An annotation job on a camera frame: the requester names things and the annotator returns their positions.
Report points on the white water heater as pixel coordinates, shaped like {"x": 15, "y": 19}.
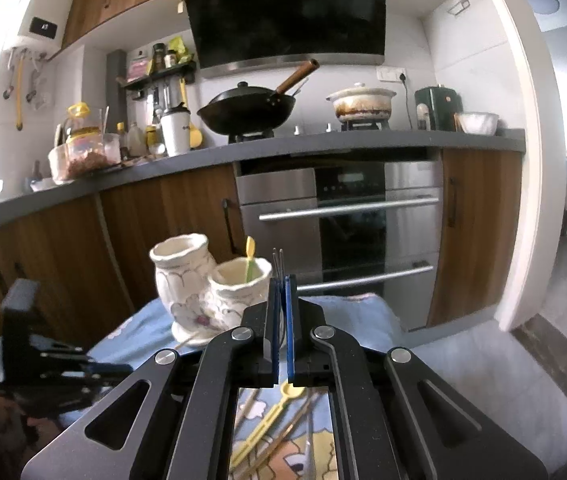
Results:
{"x": 40, "y": 25}

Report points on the yellow tulip plastic pick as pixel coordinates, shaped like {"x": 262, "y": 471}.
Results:
{"x": 288, "y": 393}

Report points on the black wok with wooden handle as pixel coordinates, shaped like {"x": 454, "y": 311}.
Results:
{"x": 247, "y": 110}

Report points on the yellow pick in holder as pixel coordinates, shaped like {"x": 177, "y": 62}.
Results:
{"x": 250, "y": 247}

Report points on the yellow cap oil bottle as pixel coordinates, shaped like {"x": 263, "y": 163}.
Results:
{"x": 81, "y": 120}

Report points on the silver fork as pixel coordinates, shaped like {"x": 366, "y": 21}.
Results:
{"x": 278, "y": 264}

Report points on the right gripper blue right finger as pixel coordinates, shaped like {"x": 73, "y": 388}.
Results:
{"x": 392, "y": 416}

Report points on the dark green kitchen appliance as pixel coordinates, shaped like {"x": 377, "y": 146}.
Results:
{"x": 436, "y": 108}

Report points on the gold fork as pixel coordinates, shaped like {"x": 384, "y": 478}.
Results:
{"x": 263, "y": 456}

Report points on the wooden chopstick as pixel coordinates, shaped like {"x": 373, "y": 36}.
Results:
{"x": 245, "y": 407}
{"x": 192, "y": 341}

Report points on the white travel tumbler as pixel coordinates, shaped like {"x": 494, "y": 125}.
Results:
{"x": 176, "y": 132}

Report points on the black range hood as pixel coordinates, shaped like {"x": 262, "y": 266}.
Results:
{"x": 234, "y": 35}

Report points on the stainless steel built-in oven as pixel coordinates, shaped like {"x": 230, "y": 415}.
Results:
{"x": 348, "y": 225}

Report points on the white stained casserole pot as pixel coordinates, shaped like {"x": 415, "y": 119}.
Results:
{"x": 362, "y": 104}

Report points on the black wall spice shelf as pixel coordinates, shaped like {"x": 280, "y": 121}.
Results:
{"x": 186, "y": 71}

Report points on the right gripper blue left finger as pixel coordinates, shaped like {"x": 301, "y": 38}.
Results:
{"x": 173, "y": 417}

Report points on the white ceramic double utensil holder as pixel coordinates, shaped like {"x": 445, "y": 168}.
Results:
{"x": 201, "y": 294}

